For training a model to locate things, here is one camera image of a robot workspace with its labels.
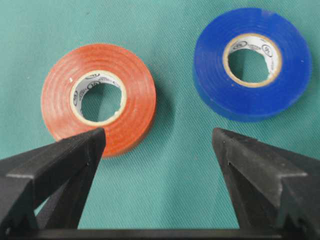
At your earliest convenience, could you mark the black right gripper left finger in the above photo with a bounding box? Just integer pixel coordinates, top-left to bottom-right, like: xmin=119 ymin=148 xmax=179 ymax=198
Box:
xmin=0 ymin=128 xmax=107 ymax=240

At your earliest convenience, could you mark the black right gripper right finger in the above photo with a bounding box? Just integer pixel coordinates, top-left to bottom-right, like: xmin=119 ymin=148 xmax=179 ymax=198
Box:
xmin=212 ymin=128 xmax=320 ymax=240

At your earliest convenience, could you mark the red tape roll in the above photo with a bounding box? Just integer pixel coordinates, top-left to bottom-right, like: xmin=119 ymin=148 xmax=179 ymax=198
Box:
xmin=41 ymin=43 xmax=157 ymax=157

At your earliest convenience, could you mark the blue tape roll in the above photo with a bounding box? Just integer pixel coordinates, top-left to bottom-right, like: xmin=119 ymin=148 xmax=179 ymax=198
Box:
xmin=192 ymin=7 xmax=317 ymax=123

